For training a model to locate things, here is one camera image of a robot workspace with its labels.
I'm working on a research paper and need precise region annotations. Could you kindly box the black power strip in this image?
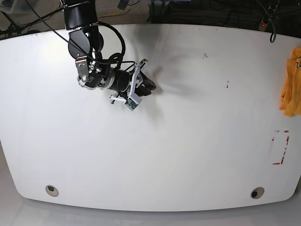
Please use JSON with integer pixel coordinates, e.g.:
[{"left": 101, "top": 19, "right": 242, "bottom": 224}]
[{"left": 258, "top": 0, "right": 280, "bottom": 32}]

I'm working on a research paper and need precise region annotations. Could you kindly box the left table cable grommet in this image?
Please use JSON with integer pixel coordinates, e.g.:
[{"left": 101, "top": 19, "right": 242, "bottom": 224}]
[{"left": 45, "top": 185, "right": 59, "bottom": 197}]

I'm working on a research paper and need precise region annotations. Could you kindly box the red tape rectangle marker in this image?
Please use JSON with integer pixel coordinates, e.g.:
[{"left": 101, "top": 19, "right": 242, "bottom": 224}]
[{"left": 270, "top": 130, "right": 290, "bottom": 165}]

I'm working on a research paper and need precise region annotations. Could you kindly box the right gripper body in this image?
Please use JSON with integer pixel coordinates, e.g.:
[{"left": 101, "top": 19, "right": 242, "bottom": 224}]
[{"left": 75, "top": 56, "right": 144, "bottom": 104}]

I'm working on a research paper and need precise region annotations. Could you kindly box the table cable grommet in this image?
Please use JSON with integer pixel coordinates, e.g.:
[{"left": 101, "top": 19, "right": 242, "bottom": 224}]
[
  {"left": 250, "top": 187, "right": 265, "bottom": 199},
  {"left": 45, "top": 185, "right": 59, "bottom": 197}
]

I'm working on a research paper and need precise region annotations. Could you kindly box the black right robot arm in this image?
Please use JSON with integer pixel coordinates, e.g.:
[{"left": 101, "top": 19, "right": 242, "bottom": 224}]
[{"left": 61, "top": 0, "right": 156, "bottom": 111}]

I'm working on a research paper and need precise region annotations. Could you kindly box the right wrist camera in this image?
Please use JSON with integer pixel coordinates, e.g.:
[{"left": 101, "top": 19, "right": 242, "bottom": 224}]
[{"left": 124, "top": 97, "right": 142, "bottom": 111}]

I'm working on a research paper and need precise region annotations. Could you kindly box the black tripod stand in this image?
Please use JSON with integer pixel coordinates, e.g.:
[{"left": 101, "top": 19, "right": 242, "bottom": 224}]
[{"left": 0, "top": 8, "right": 63, "bottom": 40}]

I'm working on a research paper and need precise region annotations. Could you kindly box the yellow T-shirt with script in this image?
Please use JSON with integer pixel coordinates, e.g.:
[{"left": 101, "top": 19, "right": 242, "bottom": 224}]
[{"left": 279, "top": 47, "right": 301, "bottom": 117}]

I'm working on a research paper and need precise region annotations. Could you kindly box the yellow cable on floor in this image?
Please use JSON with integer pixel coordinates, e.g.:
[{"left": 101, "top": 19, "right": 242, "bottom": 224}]
[{"left": 97, "top": 7, "right": 132, "bottom": 19}]

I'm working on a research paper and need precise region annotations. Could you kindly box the right table cable grommet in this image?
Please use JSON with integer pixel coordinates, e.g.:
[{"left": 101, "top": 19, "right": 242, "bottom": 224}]
[{"left": 250, "top": 187, "right": 265, "bottom": 199}]

